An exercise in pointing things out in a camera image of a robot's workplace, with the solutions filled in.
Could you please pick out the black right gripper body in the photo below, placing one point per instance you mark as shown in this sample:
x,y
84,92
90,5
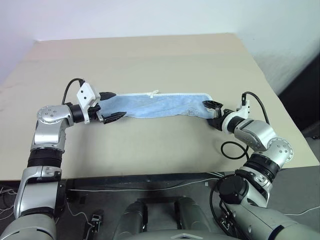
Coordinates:
x,y
220,114

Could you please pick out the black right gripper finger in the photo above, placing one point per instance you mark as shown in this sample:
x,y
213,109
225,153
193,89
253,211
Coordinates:
x,y
215,124
212,104

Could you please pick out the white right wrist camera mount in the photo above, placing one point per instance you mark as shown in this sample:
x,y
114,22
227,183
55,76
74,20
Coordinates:
x,y
243,110

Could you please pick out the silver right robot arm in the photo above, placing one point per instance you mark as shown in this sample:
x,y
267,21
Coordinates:
x,y
255,132

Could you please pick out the grey robot torso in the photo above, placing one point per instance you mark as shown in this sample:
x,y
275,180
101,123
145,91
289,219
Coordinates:
x,y
182,236

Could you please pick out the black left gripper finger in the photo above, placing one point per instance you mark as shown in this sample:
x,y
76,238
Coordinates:
x,y
113,118
107,95

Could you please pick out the light blue towel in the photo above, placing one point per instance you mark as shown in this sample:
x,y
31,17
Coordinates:
x,y
155,105

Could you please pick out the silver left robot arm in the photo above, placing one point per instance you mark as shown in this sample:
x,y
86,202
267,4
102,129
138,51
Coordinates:
x,y
47,135

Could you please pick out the black cabinet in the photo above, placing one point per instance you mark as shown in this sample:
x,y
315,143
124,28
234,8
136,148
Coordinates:
x,y
301,85

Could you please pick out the small black floor device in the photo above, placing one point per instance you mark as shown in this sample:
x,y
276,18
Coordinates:
x,y
96,218

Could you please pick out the dark rounded robot thigh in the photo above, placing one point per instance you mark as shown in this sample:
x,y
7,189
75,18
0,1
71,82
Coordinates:
x,y
191,215
132,217

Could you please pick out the dark rounded right robot thigh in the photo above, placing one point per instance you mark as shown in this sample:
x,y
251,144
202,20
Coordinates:
x,y
191,215

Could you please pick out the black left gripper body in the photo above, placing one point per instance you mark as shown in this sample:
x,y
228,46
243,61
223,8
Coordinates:
x,y
95,110

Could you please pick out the dark rounded left robot thigh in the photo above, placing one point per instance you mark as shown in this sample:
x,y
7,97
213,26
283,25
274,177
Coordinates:
x,y
132,217

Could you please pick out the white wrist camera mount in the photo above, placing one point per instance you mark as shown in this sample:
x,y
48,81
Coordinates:
x,y
243,110
86,95

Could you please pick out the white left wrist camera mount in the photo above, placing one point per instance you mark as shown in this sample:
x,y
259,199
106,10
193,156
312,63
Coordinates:
x,y
86,95

